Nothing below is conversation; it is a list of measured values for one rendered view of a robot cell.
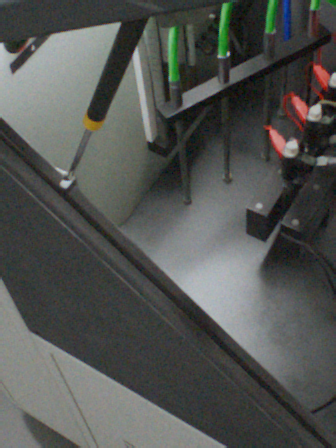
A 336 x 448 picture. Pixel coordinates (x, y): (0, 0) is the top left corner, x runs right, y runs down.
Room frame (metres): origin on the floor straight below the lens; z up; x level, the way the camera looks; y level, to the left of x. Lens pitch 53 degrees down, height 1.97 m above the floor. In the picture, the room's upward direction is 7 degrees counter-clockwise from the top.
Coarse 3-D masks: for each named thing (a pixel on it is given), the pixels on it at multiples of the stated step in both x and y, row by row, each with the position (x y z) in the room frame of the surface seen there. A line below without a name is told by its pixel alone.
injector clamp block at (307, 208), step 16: (272, 176) 0.73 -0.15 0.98; (320, 176) 0.72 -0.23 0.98; (272, 192) 0.69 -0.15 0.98; (304, 192) 0.69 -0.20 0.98; (320, 192) 0.68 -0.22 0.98; (256, 208) 0.67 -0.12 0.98; (272, 208) 0.67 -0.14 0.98; (304, 208) 0.66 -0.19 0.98; (320, 208) 0.67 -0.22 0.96; (256, 224) 0.66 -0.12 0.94; (272, 224) 0.67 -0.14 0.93; (288, 224) 0.63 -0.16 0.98; (304, 224) 0.63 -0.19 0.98; (320, 224) 0.71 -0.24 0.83; (288, 240) 0.62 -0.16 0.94; (304, 240) 0.62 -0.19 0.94
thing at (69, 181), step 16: (128, 32) 0.41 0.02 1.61; (112, 48) 0.42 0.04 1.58; (128, 48) 0.41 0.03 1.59; (112, 64) 0.42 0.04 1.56; (128, 64) 0.42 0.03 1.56; (112, 80) 0.43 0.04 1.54; (96, 96) 0.44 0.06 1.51; (112, 96) 0.44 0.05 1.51; (96, 112) 0.45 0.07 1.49; (96, 128) 0.46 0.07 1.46; (80, 144) 0.48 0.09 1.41; (80, 160) 0.49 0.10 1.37; (64, 176) 0.51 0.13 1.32
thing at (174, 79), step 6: (324, 0) 0.66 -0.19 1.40; (330, 0) 0.65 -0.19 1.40; (174, 30) 0.79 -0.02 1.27; (174, 36) 0.79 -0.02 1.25; (174, 42) 0.79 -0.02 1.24; (174, 48) 0.79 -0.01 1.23; (174, 54) 0.79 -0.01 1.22; (174, 60) 0.79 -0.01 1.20; (174, 66) 0.79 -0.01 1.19; (174, 72) 0.79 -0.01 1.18; (174, 78) 0.79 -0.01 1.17; (180, 78) 0.80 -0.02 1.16; (174, 84) 0.79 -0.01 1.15
